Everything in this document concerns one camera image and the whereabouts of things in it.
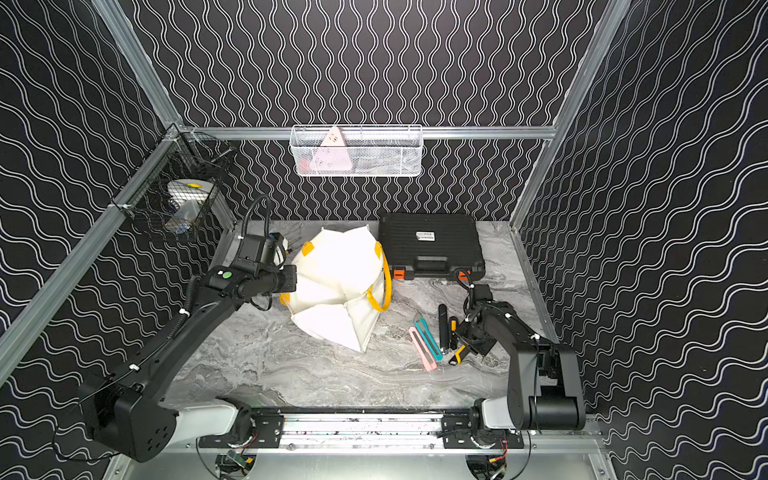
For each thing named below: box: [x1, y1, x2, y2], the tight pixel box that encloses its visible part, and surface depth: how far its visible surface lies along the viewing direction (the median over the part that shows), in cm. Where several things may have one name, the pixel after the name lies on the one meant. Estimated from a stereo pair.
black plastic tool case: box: [378, 213, 486, 281], surface depth 108 cm
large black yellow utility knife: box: [448, 345, 466, 366], surface depth 88 cm
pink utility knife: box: [409, 326, 438, 372], surface depth 89 cm
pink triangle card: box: [309, 126, 353, 171], surface depth 91 cm
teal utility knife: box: [414, 318, 443, 361], surface depth 92 cm
